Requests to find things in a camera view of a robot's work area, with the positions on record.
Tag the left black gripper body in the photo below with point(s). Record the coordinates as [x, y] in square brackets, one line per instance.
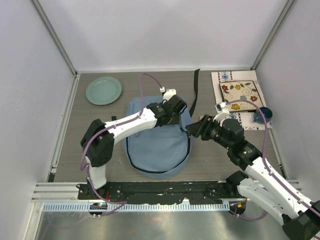
[174, 118]

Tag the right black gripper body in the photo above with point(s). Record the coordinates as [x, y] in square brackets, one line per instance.
[213, 131]

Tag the light blue backpack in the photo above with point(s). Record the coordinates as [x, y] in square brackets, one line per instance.
[161, 152]

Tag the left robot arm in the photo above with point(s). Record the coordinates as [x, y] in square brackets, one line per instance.
[101, 137]

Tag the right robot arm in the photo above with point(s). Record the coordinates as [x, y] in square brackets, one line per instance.
[258, 181]

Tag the patterned white placemat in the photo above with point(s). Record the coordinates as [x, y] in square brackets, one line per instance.
[245, 118]

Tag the dark blue mug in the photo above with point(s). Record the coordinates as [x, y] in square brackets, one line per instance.
[262, 114]

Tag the floral square plate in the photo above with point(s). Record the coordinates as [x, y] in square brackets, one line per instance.
[240, 90]

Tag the teal round plate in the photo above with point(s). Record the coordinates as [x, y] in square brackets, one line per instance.
[103, 90]

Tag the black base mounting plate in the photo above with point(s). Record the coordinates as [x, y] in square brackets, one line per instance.
[168, 192]

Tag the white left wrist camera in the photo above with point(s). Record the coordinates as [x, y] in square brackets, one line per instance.
[167, 94]

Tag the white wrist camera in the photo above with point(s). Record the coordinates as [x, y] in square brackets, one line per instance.
[222, 112]
[167, 94]

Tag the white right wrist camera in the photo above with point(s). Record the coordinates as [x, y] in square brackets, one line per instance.
[222, 112]

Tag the slotted cable duct rail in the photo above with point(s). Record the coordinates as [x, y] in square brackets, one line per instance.
[185, 206]

